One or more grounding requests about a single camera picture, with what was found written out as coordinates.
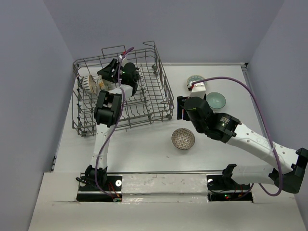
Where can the orange flower bowl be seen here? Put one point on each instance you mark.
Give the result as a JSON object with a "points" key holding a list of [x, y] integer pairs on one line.
{"points": [[102, 84]]}

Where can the plain teal bowl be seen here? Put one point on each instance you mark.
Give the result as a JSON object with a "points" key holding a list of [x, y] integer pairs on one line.
{"points": [[216, 100]]}

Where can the grey wire dish rack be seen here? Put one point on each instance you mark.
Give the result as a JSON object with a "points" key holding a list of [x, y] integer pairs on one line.
{"points": [[152, 102]]}

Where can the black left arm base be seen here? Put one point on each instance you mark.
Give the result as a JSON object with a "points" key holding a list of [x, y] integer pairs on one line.
{"points": [[89, 192]]}

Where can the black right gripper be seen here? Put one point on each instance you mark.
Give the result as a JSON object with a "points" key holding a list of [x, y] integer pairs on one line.
{"points": [[181, 100]]}

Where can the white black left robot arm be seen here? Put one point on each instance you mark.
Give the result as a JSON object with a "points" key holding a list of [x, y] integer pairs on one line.
{"points": [[107, 113]]}

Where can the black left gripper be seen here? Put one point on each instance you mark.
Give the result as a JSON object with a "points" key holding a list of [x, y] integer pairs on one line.
{"points": [[106, 73]]}

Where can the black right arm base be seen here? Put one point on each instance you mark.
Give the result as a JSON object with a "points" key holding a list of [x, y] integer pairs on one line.
{"points": [[220, 190]]}

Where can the teal yellow sun bowl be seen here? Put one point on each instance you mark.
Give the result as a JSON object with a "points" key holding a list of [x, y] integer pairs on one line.
{"points": [[192, 79]]}

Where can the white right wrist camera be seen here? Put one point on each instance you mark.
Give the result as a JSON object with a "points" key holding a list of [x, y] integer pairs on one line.
{"points": [[197, 90]]}

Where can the brown patterned bowl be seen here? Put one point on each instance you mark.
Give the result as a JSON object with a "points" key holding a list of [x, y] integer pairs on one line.
{"points": [[183, 138]]}

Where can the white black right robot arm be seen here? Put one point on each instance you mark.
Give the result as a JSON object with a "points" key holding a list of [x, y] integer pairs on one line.
{"points": [[284, 167]]}

